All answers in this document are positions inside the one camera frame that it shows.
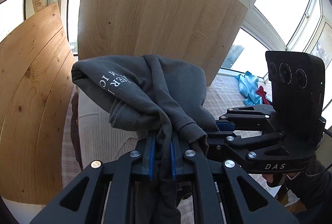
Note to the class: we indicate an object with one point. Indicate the light oak board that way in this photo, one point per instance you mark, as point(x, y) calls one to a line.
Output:
point(199, 32)

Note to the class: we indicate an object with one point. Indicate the pine plank panel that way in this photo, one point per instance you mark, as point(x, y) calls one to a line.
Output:
point(36, 88)

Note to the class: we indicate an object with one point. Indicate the person right hand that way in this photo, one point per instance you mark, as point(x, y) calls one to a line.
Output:
point(274, 180)

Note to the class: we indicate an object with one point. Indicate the light blue garment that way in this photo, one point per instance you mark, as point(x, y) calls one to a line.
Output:
point(248, 85)

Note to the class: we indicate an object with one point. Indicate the pink plaid table cloth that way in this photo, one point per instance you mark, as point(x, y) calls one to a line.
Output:
point(221, 95)

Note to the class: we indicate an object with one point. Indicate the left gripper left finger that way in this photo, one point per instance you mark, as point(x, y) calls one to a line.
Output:
point(103, 192)

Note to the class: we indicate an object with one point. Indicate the dark red garment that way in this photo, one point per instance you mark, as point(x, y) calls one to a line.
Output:
point(260, 92)

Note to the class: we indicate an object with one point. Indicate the cream knitted sweater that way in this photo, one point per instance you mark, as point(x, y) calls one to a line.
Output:
point(98, 139)

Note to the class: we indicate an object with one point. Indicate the dark grey hoodie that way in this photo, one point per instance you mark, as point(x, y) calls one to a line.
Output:
point(151, 94)

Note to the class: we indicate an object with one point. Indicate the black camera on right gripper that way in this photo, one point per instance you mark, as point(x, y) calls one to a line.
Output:
point(298, 86)

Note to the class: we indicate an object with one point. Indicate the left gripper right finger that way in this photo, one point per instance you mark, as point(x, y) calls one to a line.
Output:
point(223, 192)

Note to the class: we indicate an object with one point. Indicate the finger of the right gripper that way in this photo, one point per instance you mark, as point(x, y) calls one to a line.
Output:
point(225, 125)

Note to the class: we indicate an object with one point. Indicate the brown folded garment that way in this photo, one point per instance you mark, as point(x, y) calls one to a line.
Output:
point(74, 130)

